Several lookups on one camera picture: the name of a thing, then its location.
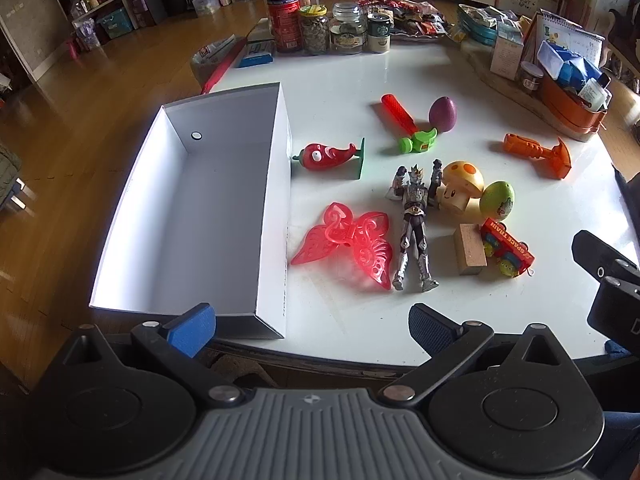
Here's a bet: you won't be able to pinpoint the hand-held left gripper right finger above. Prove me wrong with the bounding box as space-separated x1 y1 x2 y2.
379 304 581 403

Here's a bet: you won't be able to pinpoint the green toy egg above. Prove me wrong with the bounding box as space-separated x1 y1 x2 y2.
479 180 516 221

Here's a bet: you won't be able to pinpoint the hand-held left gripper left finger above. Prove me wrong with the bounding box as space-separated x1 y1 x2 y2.
47 304 246 405

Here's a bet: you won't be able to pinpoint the seed jar with yellow lid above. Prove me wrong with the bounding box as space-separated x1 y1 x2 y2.
299 5 331 56

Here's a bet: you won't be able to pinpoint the waste bin with plastic bag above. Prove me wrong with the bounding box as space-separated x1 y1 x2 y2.
191 35 237 88

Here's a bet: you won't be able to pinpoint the storage shelf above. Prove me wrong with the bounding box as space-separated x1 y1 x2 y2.
71 0 168 52

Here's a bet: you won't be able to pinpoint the green quilted cloth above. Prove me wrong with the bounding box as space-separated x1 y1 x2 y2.
0 142 36 216

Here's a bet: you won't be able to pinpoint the pile of snack packets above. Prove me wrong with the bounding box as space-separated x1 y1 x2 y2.
356 0 452 41

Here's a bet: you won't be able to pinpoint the teal storage bin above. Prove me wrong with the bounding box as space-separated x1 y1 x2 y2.
96 7 134 37

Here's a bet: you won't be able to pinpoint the person's blue jeans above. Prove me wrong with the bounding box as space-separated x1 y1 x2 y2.
600 339 640 463

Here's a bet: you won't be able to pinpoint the blue flat box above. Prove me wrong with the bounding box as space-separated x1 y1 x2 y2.
236 42 274 69

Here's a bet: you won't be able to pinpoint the blue packet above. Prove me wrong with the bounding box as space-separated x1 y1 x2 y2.
537 41 602 87

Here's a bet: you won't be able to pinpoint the teal tray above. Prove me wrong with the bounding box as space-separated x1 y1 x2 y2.
456 4 502 47

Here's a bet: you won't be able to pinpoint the white carton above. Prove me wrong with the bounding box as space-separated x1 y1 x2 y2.
489 25 526 82

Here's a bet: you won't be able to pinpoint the red and green toy hammer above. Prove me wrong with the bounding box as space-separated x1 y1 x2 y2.
380 93 440 155

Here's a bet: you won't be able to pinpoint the wooden block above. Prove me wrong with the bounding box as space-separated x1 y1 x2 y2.
453 223 488 276

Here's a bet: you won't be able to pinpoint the red butterfly toy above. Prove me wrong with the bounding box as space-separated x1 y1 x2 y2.
291 202 393 291

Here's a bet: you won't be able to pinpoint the purple toy egg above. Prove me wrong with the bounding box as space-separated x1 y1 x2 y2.
428 97 458 134

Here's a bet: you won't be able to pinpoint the wooden tray board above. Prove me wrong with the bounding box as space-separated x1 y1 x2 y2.
459 37 603 144

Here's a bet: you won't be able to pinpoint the orange basket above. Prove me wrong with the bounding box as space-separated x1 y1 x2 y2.
537 74 609 142

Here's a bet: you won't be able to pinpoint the orange toy tool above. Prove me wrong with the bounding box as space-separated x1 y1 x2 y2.
503 132 572 180

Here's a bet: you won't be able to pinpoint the silver action figure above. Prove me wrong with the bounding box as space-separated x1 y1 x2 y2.
387 158 445 292

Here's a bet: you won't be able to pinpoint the white bottle with black cap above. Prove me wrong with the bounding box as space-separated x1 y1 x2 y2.
579 72 612 112

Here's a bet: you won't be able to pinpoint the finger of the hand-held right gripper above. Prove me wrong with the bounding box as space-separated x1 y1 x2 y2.
572 230 640 283
613 162 640 211

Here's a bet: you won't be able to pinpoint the green and white cup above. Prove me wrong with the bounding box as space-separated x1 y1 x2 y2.
367 11 394 54

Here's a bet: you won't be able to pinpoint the white cardboard box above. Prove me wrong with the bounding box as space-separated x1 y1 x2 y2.
89 82 293 339

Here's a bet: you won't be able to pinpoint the red toy train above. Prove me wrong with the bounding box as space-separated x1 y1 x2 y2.
480 217 536 279

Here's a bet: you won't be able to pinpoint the red can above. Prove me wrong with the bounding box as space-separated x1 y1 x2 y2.
266 0 302 54

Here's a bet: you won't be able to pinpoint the small dark jar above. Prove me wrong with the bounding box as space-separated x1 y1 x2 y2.
517 61 545 94

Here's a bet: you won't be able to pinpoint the beige mushroom toy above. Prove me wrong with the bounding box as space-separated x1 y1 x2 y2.
436 160 486 216

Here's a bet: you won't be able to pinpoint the desk calendar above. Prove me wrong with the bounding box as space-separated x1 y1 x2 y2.
536 9 607 63

